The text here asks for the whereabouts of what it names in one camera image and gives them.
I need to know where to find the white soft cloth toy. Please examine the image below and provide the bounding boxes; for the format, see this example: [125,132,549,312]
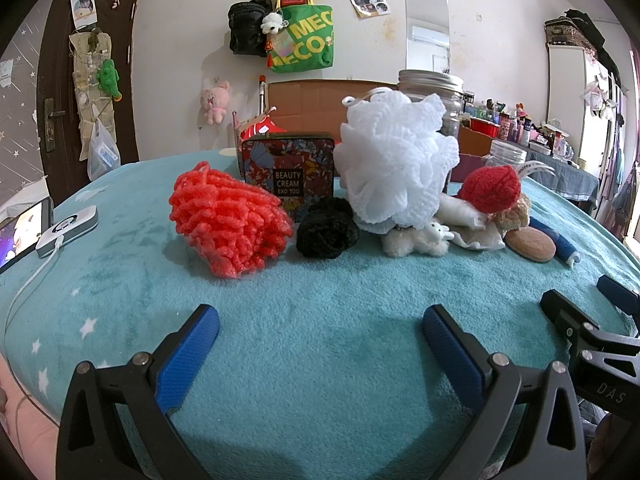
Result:
[435,193,487,231]

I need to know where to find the white fluffy plush toy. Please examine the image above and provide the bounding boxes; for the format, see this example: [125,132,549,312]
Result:
[381,220,454,258]

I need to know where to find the red mesh bath sponge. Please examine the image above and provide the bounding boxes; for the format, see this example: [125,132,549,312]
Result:
[168,162,293,278]

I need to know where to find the white mesh bath pouf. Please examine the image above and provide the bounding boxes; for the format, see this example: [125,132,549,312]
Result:
[333,87,460,235]

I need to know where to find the black fluffy pompom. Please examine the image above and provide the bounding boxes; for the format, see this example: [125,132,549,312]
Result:
[296,197,360,259]

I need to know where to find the white cotton pad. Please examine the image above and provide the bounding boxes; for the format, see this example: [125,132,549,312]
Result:
[451,221,506,252]

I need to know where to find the beige braided rope toy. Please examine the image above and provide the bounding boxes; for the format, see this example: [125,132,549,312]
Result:
[491,193,530,234]

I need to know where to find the side table grey cloth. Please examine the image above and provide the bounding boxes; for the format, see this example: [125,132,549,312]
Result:
[501,141,600,214]

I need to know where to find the teal star blanket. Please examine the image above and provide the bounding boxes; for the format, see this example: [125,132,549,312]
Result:
[1,152,639,479]

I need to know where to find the white power bank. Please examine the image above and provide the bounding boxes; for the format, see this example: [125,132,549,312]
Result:
[36,205,99,258]

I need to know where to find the small glass jar gold beads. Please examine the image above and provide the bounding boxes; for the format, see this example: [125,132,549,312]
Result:
[485,139,527,167]

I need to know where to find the smartphone on table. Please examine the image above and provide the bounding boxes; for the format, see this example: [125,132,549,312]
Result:
[0,197,53,273]

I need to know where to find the red basin on table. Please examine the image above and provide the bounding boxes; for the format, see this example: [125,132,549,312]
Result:
[470,117,499,138]

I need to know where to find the plastic bag on door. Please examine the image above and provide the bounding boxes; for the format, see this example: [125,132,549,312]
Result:
[87,104,122,181]

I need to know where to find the white wardrobe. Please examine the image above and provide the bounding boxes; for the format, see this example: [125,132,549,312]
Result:
[547,44,615,174]

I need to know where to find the floral beauty cream tin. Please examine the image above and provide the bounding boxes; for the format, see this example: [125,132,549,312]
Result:
[238,133,335,223]

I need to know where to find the large glass jar metal lid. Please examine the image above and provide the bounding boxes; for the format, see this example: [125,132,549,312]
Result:
[397,70,463,138]

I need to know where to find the green dinosaur plush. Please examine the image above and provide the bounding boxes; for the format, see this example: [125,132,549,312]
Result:
[96,58,122,102]

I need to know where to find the cardboard box red lining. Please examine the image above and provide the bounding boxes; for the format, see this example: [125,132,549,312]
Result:
[265,79,397,142]

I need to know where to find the green tote bag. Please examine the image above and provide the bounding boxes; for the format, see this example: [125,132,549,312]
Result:
[266,0,334,74]

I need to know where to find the photo card on door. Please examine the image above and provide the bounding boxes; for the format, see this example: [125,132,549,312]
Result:
[70,0,98,30]

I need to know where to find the dark brown door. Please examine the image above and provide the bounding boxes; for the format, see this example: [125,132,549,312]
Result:
[37,0,139,205]

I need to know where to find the white charging cable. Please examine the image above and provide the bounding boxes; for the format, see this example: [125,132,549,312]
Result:
[1,238,64,356]

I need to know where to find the pink pig plush on wall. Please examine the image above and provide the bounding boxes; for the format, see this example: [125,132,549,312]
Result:
[201,80,231,126]

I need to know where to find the wall mirror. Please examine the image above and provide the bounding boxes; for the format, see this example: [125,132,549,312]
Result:
[405,0,450,74]

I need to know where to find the mop handle orange grip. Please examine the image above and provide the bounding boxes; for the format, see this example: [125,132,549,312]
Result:
[258,75,267,115]

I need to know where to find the fabric wall organizer on door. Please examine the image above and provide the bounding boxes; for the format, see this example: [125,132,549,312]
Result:
[68,32,116,162]

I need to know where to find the black backpack on wall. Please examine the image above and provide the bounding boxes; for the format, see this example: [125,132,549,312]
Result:
[228,0,273,58]

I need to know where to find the panda plush keychain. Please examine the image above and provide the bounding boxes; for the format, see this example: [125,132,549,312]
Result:
[260,12,288,35]

